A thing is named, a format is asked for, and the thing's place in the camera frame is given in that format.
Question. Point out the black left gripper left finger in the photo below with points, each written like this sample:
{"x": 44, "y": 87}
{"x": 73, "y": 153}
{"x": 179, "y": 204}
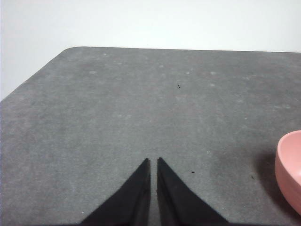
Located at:
{"x": 131, "y": 202}

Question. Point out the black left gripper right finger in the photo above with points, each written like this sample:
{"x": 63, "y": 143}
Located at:
{"x": 174, "y": 202}

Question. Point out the red ribbed bowl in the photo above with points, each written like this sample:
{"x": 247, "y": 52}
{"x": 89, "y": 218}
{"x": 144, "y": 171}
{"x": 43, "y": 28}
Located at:
{"x": 289, "y": 174}

